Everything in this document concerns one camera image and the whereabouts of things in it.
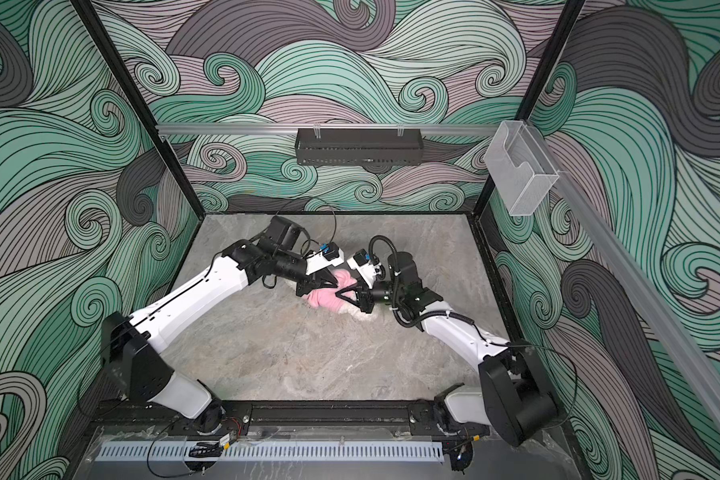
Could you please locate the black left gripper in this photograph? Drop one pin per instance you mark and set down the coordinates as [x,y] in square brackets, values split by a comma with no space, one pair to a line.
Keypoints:
[314,282]

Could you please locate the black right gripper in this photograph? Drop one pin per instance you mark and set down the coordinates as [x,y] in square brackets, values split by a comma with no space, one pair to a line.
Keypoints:
[365,294]

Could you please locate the white plush teddy bear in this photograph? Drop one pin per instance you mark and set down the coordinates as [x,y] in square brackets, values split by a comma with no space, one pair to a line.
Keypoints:
[348,309]

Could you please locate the pink knitted bear sweater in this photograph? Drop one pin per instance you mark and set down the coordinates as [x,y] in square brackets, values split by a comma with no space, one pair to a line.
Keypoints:
[331,294]

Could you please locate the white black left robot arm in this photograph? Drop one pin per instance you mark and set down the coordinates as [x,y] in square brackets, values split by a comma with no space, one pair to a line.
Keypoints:
[132,344]

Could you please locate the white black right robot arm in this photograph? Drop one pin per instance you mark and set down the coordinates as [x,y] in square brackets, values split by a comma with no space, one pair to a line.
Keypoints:
[514,397]

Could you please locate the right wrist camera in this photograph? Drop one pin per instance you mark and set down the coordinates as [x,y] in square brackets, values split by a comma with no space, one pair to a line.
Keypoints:
[367,266]

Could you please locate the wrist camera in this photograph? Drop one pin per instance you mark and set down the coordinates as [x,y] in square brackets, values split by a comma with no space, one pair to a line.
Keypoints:
[328,255]
[367,266]

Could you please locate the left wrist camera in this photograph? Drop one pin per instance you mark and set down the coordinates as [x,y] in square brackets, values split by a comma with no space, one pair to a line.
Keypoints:
[328,255]

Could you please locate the black perforated wall tray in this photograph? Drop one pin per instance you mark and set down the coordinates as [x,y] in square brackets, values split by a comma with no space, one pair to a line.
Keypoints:
[359,148]

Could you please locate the clear plastic wall bin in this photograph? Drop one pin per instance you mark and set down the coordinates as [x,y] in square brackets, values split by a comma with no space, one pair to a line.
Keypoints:
[521,165]

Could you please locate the aluminium rail back wall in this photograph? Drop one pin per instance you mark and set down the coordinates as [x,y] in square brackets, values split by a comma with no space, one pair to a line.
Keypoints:
[249,128]

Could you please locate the aluminium rail wall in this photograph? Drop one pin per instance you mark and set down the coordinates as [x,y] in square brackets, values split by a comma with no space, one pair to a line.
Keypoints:
[699,372]
[249,128]

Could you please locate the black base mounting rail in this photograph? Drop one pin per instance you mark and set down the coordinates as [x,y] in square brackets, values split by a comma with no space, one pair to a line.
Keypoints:
[416,417]

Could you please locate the white slotted cable duct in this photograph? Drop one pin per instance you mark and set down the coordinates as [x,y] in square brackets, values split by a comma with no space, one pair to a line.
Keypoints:
[278,451]

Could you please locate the black enclosure corner post right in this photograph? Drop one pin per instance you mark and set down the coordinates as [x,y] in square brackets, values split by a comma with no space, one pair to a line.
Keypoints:
[548,61]

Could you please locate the black enclosure corner post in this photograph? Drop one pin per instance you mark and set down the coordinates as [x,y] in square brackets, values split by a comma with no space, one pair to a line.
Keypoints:
[93,24]
[548,61]

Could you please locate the black enclosure corner post left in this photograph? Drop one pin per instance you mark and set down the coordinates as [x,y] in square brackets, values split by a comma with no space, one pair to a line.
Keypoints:
[93,24]

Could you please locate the aluminium rail right wall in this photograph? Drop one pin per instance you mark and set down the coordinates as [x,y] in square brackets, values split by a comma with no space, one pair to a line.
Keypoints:
[699,372]

